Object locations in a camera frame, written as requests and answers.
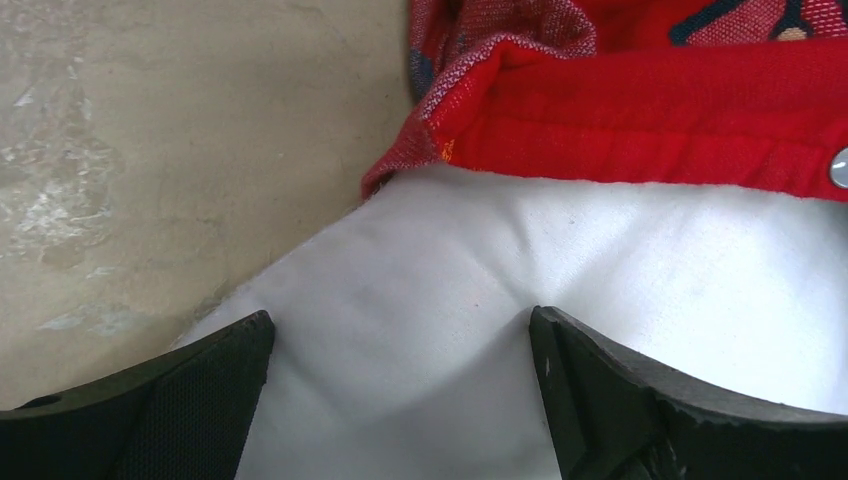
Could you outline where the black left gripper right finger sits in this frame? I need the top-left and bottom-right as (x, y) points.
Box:
(529, 306), (847, 479)

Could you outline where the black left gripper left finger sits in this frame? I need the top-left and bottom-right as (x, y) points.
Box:
(1, 311), (275, 479)

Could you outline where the white pillow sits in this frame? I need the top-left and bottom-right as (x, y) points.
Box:
(185, 166), (847, 479)

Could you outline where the red printed pillowcase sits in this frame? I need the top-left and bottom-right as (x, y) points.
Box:
(361, 0), (847, 202)

